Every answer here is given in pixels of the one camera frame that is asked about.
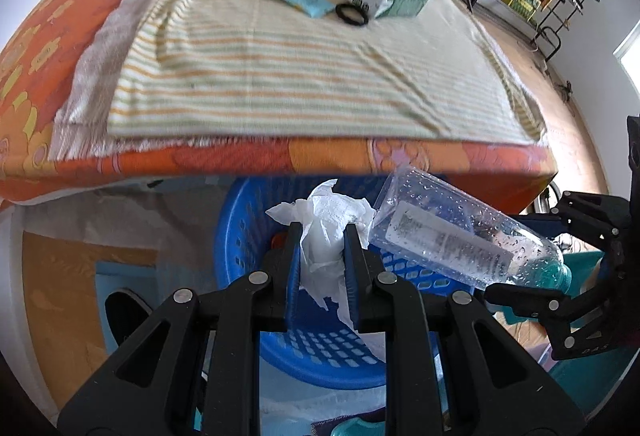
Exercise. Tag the striped beige towel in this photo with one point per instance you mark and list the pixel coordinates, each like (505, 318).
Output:
(95, 80)

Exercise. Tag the person's teal trouser leg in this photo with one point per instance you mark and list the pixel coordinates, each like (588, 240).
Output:
(582, 273)

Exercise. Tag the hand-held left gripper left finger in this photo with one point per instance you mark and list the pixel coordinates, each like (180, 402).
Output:
(294, 266)

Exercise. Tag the clear plastic bottle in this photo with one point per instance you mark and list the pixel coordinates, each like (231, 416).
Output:
(440, 226)

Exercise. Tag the teal slipper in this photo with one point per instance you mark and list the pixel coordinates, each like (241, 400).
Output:
(357, 428)

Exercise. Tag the window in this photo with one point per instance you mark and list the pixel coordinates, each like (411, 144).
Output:
(631, 53)

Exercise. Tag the white plastic bag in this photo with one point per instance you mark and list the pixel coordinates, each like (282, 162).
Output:
(300, 411)

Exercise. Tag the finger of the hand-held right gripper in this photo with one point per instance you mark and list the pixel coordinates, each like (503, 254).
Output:
(575, 326)
(590, 221)

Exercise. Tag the blue plastic basket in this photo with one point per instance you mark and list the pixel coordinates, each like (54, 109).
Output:
(310, 351)

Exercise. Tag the white tissue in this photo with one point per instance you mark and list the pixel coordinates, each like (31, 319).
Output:
(327, 221)

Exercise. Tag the white bed frame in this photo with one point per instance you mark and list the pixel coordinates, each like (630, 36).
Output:
(20, 316)

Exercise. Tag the orange floral blanket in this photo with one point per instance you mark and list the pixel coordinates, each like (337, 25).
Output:
(40, 65)

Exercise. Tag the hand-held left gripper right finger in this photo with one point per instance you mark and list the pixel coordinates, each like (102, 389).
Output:
(352, 276)

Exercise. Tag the striped cream towel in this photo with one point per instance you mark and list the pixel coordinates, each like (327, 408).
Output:
(275, 65)

